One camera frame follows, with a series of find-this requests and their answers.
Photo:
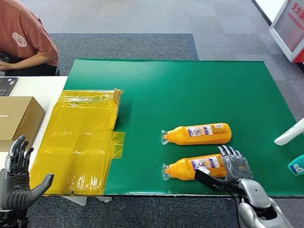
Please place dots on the person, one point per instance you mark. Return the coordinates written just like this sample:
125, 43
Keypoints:
21, 31

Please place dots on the black handheld device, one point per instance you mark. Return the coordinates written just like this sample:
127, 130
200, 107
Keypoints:
3, 57

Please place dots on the white plastic bottle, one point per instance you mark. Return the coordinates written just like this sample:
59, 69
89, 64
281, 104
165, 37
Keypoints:
290, 134

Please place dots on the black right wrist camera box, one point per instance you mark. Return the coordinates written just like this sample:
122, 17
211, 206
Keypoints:
209, 179

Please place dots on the green table mat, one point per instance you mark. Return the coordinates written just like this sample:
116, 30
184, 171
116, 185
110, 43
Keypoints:
190, 94

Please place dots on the person's forearm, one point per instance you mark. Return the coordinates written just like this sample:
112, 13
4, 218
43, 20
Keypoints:
28, 61

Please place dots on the orange bottle with clear cap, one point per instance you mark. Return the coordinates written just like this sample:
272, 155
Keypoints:
199, 134
187, 168

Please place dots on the dark laptop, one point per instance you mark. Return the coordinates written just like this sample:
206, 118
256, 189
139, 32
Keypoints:
6, 85

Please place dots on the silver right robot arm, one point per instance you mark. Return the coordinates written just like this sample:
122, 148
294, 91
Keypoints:
254, 195

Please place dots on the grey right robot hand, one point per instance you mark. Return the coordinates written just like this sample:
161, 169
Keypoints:
236, 168

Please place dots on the teal bottle with label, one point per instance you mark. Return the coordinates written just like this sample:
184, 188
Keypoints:
296, 166

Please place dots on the yellow plastic film sheet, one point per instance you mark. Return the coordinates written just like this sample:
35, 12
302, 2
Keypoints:
78, 141

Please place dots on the person's hand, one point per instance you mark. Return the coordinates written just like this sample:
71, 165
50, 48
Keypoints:
3, 66

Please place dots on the white and red sign board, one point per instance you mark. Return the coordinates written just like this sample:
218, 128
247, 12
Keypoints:
290, 28

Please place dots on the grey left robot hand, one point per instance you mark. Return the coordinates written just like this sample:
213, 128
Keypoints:
14, 188

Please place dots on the brown cardboard box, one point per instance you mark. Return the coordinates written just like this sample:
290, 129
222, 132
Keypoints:
19, 119

